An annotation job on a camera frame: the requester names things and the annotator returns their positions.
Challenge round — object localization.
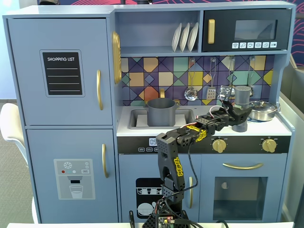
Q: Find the steel whisk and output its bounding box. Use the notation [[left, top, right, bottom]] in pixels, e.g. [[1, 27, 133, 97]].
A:
[[225, 57, 238, 87]]

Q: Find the gold oven door handle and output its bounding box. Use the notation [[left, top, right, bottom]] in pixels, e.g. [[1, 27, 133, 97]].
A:
[[222, 161, 264, 171]]

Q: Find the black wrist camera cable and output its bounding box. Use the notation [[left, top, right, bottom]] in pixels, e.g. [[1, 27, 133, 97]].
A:
[[163, 140, 199, 208]]

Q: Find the black shopping list board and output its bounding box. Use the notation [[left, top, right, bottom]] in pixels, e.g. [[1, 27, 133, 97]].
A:
[[39, 49, 83, 98]]

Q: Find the blue toy kitchen cabinet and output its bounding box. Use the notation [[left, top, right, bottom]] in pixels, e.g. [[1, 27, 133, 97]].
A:
[[2, 1, 297, 224]]

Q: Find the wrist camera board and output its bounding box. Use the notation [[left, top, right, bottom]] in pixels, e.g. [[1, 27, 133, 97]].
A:
[[218, 85, 235, 98]]

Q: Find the black table clamp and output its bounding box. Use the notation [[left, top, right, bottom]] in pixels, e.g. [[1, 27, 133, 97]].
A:
[[128, 209, 136, 228]]

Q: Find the gray plastic pot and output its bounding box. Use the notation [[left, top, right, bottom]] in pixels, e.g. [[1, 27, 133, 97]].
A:
[[143, 97, 180, 127]]

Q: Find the light blue desk partition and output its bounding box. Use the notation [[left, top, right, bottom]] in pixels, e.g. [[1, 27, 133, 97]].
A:
[[279, 66, 304, 228]]

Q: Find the blue dishwasher door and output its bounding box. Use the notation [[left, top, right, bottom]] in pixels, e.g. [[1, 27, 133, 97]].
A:
[[118, 153, 202, 223]]

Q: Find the blue oven door with window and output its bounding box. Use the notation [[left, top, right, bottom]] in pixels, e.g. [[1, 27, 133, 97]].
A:
[[200, 153, 288, 223]]

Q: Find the gold stove knob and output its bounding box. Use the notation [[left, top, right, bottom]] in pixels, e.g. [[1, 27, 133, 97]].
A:
[[261, 138, 277, 153], [211, 138, 227, 153]]

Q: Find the white plastic chair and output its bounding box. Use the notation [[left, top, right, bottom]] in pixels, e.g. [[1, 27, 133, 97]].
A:
[[0, 102, 38, 224]]

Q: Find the gold toy faucet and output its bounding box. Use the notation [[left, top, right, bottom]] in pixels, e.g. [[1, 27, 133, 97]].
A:
[[143, 88, 181, 105]]

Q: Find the blue door with shopping list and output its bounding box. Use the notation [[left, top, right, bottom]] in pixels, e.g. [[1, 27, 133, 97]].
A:
[[8, 18, 114, 126]]

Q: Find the steel slotted spatula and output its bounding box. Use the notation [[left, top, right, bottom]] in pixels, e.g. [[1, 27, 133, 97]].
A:
[[206, 57, 218, 101]]

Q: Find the gray salt shaker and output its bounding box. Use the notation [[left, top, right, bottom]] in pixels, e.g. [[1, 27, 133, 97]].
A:
[[232, 85, 252, 133]]

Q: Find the blue door with ice dispenser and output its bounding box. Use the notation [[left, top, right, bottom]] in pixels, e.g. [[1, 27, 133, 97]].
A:
[[25, 129, 119, 223]]

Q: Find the steel skimmer spoon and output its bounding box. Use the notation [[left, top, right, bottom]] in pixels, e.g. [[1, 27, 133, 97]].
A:
[[183, 57, 199, 102]]

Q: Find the steel pot with lid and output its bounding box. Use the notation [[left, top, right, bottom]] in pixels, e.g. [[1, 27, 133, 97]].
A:
[[247, 100, 278, 122]]

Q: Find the gold microwave door handle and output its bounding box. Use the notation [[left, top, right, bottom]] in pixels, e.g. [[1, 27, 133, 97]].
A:
[[207, 19, 216, 45]]

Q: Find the white toy plate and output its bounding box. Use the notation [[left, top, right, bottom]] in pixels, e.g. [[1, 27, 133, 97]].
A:
[[179, 22, 191, 53], [171, 22, 182, 53], [187, 21, 199, 52]]

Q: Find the gray sink basin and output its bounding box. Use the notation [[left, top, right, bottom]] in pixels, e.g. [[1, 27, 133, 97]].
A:
[[128, 108, 196, 130]]

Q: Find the gold curved fridge door handle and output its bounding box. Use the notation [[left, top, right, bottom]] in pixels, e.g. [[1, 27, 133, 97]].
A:
[[95, 69, 105, 111], [101, 142, 110, 179]]

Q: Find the gold toy phone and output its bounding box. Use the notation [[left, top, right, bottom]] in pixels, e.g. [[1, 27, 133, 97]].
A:
[[111, 30, 123, 85]]

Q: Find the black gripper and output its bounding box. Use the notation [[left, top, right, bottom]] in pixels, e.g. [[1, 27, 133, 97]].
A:
[[221, 107, 252, 128]]

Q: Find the gold dishwasher door handle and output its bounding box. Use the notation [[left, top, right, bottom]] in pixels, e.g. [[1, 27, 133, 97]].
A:
[[188, 176, 194, 209]]

